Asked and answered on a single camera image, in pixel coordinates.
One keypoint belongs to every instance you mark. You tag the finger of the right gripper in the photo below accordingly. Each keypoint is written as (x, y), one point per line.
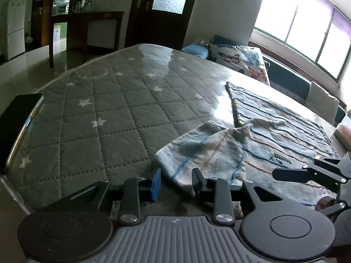
(333, 210)
(306, 174)

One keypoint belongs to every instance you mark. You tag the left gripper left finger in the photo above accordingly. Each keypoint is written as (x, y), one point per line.
(136, 191)

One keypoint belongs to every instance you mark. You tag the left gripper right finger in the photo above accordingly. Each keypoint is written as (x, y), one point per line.
(217, 192)

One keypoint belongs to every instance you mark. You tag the blue striped Puma shirt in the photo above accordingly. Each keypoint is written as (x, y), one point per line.
(265, 136)

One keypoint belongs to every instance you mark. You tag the tissue box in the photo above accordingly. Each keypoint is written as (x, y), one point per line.
(343, 134)

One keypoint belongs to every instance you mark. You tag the grey cushion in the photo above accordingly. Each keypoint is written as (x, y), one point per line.
(322, 103)

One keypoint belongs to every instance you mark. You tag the dark green sofa bench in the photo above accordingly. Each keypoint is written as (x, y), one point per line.
(285, 76)

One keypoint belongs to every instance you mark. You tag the butterfly print pillow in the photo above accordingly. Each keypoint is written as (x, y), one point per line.
(243, 59)

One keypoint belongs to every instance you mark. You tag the green framed window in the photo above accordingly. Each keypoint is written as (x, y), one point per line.
(313, 28)

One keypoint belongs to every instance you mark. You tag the blue cushion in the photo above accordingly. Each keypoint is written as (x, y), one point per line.
(199, 50)

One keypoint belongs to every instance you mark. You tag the dark wooden console table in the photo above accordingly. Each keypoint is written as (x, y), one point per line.
(91, 33)

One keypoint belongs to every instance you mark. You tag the dark wooden door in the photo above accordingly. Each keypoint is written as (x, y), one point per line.
(162, 22)

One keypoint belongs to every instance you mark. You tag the white refrigerator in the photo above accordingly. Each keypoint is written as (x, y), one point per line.
(15, 44)

